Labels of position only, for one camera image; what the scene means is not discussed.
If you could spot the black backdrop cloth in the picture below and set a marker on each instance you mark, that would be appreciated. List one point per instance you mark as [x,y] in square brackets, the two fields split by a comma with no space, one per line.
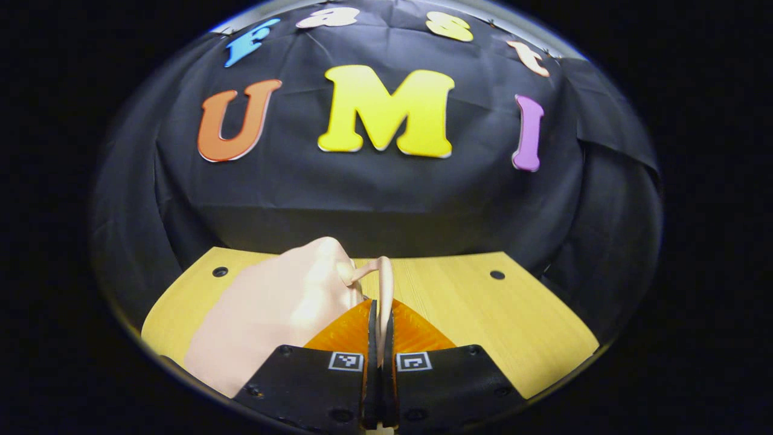
[386,193]

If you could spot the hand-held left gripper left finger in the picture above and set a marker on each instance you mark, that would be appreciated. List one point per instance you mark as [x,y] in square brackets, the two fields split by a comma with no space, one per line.
[314,386]

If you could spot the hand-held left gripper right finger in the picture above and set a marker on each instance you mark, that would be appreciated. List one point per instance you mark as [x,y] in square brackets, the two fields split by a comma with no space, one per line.
[447,386]

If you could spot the pale pink suitcase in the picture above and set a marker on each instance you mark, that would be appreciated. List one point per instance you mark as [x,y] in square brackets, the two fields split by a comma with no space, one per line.
[272,314]

